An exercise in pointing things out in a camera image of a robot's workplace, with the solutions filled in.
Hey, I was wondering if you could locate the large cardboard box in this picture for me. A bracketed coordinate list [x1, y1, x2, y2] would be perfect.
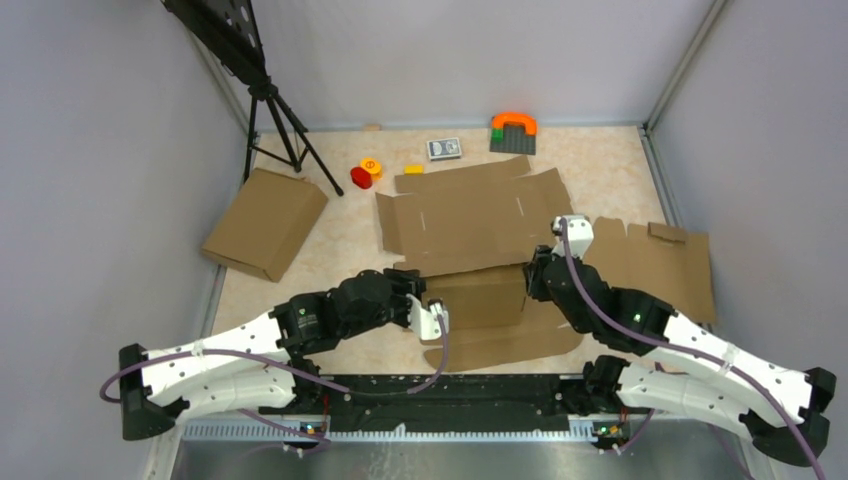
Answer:
[425, 265, 526, 330]

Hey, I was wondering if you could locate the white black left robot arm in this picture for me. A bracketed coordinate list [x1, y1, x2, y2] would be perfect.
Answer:
[112, 269, 450, 441]

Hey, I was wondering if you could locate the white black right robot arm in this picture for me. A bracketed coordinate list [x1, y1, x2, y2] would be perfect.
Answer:
[524, 215, 836, 467]

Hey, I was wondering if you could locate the folded brown cardboard box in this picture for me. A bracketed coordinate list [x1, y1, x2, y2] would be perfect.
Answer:
[201, 168, 328, 282]

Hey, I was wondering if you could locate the flat cardboard blank underneath left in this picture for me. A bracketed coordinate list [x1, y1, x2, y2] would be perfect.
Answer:
[375, 156, 583, 373]

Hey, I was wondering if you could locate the small red toy piece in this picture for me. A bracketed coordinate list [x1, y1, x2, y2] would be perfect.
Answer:
[350, 157, 383, 190]

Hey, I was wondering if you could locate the flat cardboard blank at right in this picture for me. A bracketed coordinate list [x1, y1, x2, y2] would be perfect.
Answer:
[584, 217, 716, 324]

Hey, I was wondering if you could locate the orange green grey toy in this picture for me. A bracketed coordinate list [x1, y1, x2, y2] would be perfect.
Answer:
[489, 112, 538, 155]

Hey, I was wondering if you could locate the black tripod stand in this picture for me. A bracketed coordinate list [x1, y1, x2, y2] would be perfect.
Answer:
[162, 0, 344, 196]

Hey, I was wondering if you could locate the aluminium frame rail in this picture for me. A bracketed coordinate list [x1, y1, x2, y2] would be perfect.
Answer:
[143, 414, 780, 479]

